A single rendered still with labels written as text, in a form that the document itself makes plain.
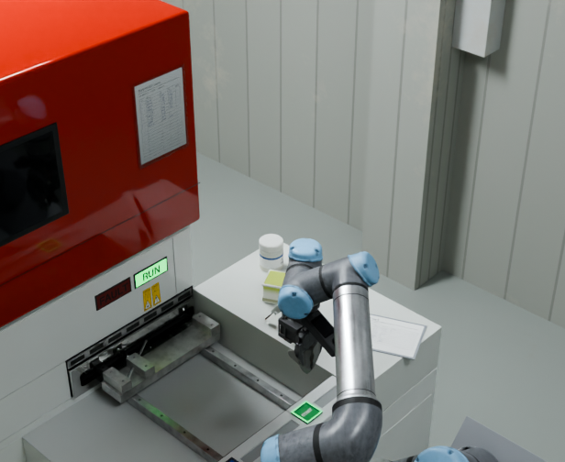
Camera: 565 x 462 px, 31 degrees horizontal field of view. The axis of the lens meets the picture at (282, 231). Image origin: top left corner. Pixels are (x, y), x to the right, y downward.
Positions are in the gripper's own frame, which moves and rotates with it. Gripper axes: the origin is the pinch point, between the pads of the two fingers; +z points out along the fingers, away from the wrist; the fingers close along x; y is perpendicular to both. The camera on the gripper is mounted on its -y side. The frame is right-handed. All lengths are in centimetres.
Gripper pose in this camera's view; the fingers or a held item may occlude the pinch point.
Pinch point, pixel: (309, 369)
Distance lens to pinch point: 248.1
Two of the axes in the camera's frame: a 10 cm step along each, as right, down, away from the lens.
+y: -7.3, -3.8, 5.7
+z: 0.0, 8.3, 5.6
